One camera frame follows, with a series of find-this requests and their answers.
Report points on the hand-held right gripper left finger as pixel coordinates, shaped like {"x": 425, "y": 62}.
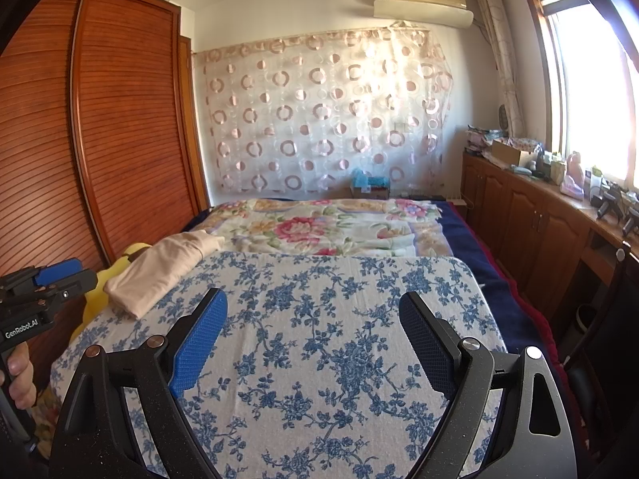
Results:
{"x": 199, "y": 342}

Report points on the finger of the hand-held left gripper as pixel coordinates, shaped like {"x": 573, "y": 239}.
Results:
{"x": 77, "y": 283}
{"x": 59, "y": 270}

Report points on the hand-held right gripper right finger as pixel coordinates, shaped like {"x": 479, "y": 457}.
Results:
{"x": 429, "y": 349}

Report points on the beige printed t-shirt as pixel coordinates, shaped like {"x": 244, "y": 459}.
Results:
{"x": 159, "y": 269}

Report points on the person's left hand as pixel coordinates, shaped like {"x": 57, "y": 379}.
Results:
{"x": 21, "y": 379}

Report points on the yellow plush toy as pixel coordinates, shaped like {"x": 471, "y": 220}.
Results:
{"x": 100, "y": 289}

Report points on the navy blue blanket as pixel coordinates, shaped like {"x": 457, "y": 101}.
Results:
{"x": 479, "y": 254}

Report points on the blue floral white sheet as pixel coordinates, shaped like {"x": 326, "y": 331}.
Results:
{"x": 309, "y": 319}

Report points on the wooden slatted wardrobe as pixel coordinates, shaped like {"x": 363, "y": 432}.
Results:
{"x": 100, "y": 124}

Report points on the pink floral blanket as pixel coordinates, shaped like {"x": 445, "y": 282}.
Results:
{"x": 309, "y": 227}

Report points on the dark waste bin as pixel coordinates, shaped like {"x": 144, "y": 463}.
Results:
{"x": 588, "y": 318}

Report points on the wooden cabinet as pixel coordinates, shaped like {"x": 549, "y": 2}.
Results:
{"x": 529, "y": 204}

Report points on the blue box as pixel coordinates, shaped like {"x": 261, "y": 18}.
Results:
{"x": 368, "y": 183}

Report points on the black chair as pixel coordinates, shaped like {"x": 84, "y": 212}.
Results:
{"x": 611, "y": 359}

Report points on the cardboard box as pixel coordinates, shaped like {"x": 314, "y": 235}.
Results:
{"x": 511, "y": 153}

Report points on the pink bottle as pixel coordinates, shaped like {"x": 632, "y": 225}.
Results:
{"x": 573, "y": 175}

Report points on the black hand-held tool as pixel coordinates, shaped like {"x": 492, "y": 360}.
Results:
{"x": 616, "y": 202}

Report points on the sheer circle-patterned curtain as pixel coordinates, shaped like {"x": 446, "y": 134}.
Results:
{"x": 319, "y": 114}

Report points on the pale patterned window curtain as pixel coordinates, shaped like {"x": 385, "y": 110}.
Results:
{"x": 501, "y": 60}

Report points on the wooden framed window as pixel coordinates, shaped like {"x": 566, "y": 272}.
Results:
{"x": 584, "y": 85}

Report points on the white air conditioner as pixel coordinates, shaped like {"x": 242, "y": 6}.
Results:
{"x": 424, "y": 2}

